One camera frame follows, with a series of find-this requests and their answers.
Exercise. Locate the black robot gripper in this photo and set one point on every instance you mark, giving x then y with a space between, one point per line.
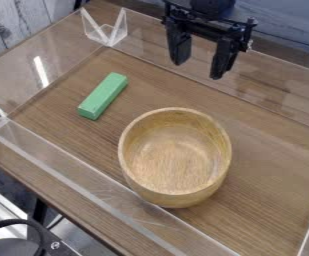
212 20

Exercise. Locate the green rectangular block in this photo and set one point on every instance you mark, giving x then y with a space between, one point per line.
101 96

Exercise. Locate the brown wooden bowl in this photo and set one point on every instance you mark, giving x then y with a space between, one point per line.
174 153

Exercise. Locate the clear acrylic corner bracket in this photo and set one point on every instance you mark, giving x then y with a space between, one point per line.
105 34

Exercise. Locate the clear acrylic tray wall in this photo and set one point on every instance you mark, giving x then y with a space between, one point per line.
139 228

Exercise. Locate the black metal table bracket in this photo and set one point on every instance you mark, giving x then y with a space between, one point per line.
51 245

